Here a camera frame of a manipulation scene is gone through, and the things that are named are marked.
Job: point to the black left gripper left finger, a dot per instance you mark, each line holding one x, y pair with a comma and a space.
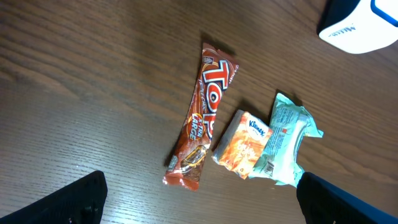
79, 202

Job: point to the red Top chocolate bar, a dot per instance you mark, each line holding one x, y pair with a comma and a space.
216, 72

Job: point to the orange tissue pack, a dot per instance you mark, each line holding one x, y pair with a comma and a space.
242, 143

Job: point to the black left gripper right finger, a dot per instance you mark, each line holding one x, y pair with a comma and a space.
323, 202

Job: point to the teal snack wrapper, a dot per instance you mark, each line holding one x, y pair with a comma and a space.
290, 124

